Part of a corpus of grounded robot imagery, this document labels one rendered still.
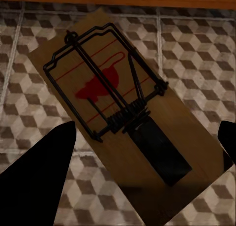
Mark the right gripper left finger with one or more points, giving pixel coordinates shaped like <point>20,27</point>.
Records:
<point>31,187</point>

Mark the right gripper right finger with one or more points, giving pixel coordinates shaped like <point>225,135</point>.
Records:
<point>227,137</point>

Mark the mousetrap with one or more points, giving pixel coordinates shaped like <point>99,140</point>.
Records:
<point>153,146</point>

